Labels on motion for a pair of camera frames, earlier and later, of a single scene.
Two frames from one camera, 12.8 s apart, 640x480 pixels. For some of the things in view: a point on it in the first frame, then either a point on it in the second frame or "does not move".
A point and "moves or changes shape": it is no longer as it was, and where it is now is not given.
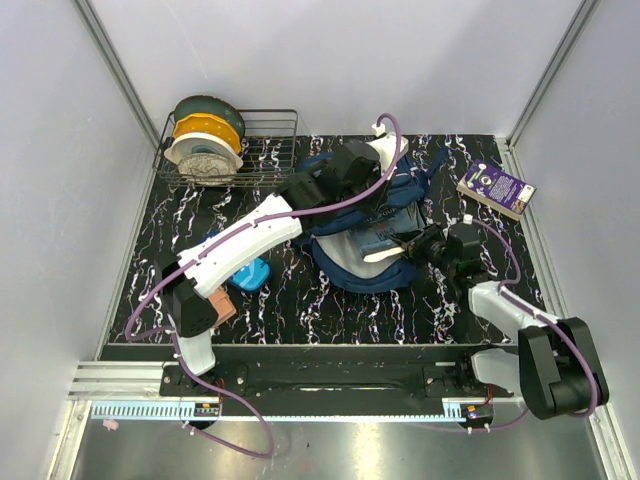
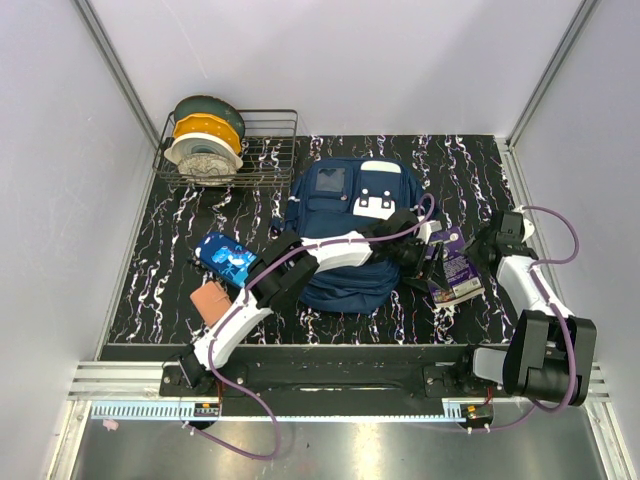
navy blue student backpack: (334, 246) moves or changes shape
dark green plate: (210, 105) does not move
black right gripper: (417, 239) to (470, 249)
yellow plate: (207, 124) does not move
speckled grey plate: (206, 169) does not move
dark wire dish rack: (228, 148) does not move
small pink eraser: (110, 424) does not move
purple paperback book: (496, 189) to (463, 277)
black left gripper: (382, 199) to (421, 274)
